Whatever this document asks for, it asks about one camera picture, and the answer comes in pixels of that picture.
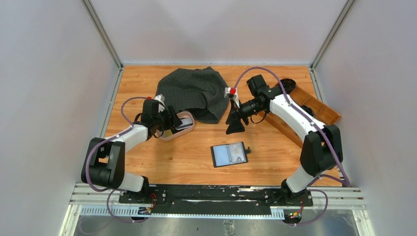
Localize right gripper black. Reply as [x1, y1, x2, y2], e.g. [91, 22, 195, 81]
[226, 99, 266, 135]

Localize white black credit card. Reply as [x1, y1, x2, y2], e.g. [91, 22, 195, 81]
[228, 142, 247, 164]

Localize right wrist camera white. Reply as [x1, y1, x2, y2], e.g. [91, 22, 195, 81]
[224, 87, 240, 108]

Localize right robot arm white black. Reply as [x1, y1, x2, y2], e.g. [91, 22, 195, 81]
[224, 75, 343, 206]

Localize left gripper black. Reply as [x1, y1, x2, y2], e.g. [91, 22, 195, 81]
[153, 106, 182, 132]

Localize dark grey dotted cloth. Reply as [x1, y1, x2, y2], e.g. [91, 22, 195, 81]
[156, 67, 228, 124]

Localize aluminium frame rail front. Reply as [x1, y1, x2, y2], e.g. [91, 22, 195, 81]
[70, 183, 366, 221]

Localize black round part right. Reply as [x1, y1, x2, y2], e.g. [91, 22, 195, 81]
[301, 105, 315, 118]

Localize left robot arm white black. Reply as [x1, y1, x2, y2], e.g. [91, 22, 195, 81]
[81, 94, 182, 203]

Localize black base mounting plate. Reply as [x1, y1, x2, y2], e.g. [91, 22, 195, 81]
[119, 184, 313, 215]

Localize black round part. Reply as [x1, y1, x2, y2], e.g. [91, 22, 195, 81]
[301, 105, 315, 118]
[280, 78, 297, 93]

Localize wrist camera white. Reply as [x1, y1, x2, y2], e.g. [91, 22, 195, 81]
[154, 94, 166, 113]
[224, 87, 240, 108]

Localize black round part top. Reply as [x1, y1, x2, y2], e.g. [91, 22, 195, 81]
[280, 78, 297, 93]

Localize orange compartment tray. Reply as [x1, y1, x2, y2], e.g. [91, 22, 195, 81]
[259, 87, 341, 147]

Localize pink oval tray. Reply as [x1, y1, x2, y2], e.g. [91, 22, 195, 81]
[159, 111, 195, 142]

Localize black leather card holder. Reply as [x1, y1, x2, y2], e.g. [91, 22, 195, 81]
[210, 142, 252, 168]

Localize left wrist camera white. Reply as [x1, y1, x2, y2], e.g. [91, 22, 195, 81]
[154, 94, 166, 113]

